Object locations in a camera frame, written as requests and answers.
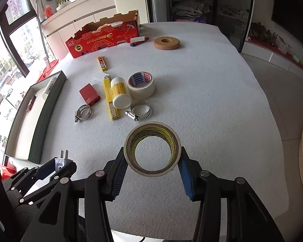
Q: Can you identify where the white tape roll red core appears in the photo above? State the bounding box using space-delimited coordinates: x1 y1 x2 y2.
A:
127 72 156 99

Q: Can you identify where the grey curtain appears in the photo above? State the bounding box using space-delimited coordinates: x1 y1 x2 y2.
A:
144 0 173 24

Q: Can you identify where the wooden ring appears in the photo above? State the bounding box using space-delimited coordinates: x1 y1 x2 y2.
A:
153 37 181 51

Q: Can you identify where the metal hose clamp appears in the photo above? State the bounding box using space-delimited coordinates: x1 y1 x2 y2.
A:
74 104 93 123
125 100 151 121

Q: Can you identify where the cream tape roll yellow core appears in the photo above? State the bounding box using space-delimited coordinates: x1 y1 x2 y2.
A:
124 122 182 177

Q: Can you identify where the dark green tray box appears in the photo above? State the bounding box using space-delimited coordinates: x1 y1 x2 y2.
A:
4 70 67 164

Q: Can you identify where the red marker pen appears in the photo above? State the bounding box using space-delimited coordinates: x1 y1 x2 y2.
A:
130 37 149 47

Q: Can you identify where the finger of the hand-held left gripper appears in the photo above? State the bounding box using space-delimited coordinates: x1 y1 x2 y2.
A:
18 160 77 207
1 160 58 197

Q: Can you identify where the small white box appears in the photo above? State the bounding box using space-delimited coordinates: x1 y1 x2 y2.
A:
92 74 112 83

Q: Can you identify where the white bottle yellow label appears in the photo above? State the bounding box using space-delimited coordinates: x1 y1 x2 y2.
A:
110 78 132 109

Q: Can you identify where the yellow blade case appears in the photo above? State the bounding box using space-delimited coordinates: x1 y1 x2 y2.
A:
97 55 108 72

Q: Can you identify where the potted plant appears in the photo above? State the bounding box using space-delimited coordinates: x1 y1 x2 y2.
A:
250 21 279 44

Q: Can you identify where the white tube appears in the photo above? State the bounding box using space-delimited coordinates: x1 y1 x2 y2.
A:
42 77 57 99

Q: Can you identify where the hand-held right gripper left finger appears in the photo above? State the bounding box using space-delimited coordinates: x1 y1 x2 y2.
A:
20 146 129 242

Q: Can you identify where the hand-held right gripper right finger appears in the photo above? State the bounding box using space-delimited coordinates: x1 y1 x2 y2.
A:
177 146 286 242

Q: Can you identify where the yellow utility knife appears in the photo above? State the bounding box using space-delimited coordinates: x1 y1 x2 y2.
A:
103 76 121 120

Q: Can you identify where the red cardboard box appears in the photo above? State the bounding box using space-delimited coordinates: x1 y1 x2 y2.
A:
65 9 140 59

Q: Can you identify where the dark glass cabinet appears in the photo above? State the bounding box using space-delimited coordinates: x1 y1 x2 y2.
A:
167 0 256 53

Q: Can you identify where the small red case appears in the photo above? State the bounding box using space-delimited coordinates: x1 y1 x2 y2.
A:
79 83 101 106

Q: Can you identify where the pile of folded clothes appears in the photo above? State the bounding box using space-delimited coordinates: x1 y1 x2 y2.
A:
172 0 210 22

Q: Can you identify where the dark red pen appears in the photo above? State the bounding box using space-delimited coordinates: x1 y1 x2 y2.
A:
25 95 37 113

